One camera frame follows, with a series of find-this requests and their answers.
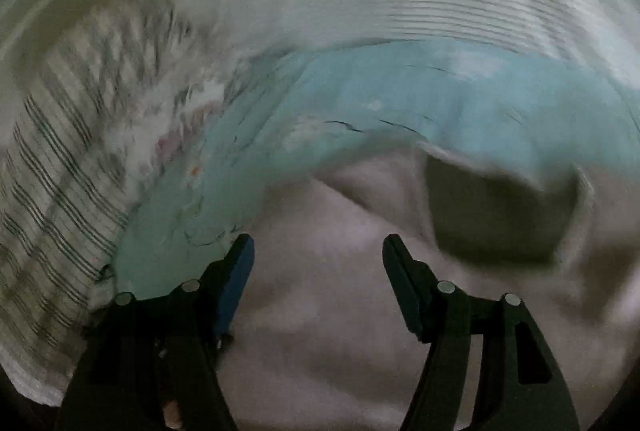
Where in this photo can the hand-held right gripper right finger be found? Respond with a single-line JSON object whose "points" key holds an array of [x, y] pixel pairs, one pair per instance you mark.
{"points": [[406, 291]]}

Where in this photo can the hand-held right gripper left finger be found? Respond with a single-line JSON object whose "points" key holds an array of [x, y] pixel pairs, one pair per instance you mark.
{"points": [[234, 281]]}

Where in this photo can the pink fleece cloth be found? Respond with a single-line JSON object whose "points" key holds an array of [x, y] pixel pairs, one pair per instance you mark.
{"points": [[320, 341]]}

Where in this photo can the white floral pillow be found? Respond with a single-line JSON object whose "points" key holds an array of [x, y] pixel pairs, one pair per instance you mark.
{"points": [[192, 111]]}

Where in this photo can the green plaid blanket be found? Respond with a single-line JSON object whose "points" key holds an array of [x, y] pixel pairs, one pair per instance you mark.
{"points": [[55, 191]]}

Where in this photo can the light blue floral bedsheet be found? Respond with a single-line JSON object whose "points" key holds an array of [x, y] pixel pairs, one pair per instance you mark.
{"points": [[350, 91]]}

